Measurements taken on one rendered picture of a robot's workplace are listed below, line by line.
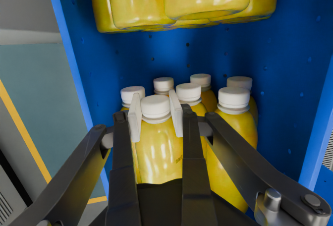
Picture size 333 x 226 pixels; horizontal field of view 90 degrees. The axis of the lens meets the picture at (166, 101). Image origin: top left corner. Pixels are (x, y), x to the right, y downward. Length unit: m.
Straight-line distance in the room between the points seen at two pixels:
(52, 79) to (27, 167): 0.89
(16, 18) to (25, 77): 1.01
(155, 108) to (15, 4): 0.55
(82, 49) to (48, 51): 1.27
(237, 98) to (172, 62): 0.18
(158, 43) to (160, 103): 0.17
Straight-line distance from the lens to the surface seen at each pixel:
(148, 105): 0.20
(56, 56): 1.48
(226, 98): 0.22
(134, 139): 0.17
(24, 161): 2.02
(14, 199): 2.10
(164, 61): 0.35
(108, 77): 0.28
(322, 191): 1.01
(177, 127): 0.16
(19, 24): 0.65
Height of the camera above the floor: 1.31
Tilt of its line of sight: 69 degrees down
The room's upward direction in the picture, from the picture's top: 165 degrees clockwise
